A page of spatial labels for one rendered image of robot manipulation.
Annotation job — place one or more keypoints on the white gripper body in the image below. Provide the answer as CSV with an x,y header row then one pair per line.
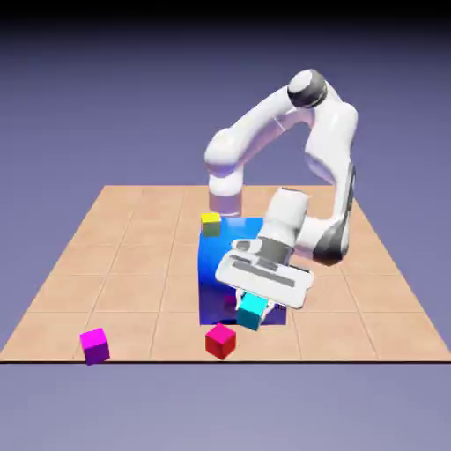
x,y
267,282

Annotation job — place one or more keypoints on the small yellow cube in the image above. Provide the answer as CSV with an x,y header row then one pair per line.
x,y
210,223

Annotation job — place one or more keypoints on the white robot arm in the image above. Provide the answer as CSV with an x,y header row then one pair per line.
x,y
331,141

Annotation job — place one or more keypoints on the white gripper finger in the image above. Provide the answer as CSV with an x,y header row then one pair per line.
x,y
266,308
239,296

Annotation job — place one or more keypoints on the small red cube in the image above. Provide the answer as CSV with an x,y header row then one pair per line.
x,y
220,341

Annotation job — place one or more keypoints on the small magenta cube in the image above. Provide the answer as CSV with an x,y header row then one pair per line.
x,y
94,346

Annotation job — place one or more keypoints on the small cyan cube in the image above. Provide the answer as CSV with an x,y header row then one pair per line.
x,y
251,310

